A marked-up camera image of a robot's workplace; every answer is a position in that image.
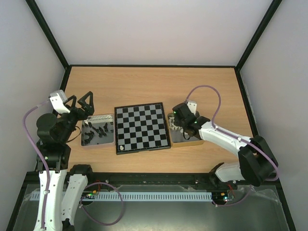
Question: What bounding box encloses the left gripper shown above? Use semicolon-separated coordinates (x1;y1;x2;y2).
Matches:
59;91;95;143

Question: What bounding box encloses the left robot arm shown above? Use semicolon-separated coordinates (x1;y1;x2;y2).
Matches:
34;90;94;231

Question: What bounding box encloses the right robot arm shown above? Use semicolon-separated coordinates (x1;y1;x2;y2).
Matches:
173;103;279;189

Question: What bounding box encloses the gold tin with white pieces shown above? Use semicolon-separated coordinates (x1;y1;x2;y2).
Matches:
167;113;205;148

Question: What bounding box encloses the tin tray with black pieces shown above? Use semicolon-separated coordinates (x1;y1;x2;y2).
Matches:
81;114;115;147

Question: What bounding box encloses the black silver chessboard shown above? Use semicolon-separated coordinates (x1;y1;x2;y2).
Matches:
114;102;171;155

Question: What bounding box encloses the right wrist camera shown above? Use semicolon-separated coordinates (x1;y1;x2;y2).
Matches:
186;100;197;114

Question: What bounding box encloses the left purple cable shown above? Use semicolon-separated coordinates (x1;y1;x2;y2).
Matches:
23;101;52;229

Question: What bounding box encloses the purple cable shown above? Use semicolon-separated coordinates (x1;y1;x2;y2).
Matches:
23;101;52;229
185;85;281;207

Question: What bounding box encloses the light blue cable duct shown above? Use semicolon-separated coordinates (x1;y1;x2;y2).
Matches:
30;191;213;202

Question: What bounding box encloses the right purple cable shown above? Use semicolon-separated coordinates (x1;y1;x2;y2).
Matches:
185;85;281;207

